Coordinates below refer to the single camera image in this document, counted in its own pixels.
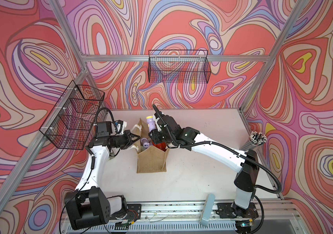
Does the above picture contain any red flashlight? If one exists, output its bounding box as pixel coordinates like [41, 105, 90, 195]
[153, 142, 167, 152]

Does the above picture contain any purple flashlight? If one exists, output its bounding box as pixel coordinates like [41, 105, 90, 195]
[141, 138, 152, 149]
[146, 116, 157, 132]

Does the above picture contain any burlap tote bag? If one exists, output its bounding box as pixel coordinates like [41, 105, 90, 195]
[131, 119, 169, 174]

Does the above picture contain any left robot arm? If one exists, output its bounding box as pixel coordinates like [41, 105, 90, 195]
[63, 107, 141, 232]

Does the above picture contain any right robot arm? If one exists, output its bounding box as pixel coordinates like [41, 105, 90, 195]
[149, 104, 282, 218]

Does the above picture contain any grey blue bar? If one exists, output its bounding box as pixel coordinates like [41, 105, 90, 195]
[199, 194, 215, 227]

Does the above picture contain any cup of pens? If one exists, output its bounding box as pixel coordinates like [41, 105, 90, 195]
[240, 131, 268, 151]

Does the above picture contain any left wire basket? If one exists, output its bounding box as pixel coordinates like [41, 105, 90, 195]
[39, 81, 105, 150]

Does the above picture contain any wire basket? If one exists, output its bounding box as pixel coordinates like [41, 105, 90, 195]
[148, 49, 211, 84]
[39, 81, 105, 150]

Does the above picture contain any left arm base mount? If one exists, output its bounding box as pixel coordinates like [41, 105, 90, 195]
[110, 203, 142, 221]

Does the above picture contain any back wire basket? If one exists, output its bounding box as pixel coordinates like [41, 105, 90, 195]
[148, 49, 211, 84]

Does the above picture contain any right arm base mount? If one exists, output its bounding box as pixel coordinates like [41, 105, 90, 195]
[215, 202, 259, 219]

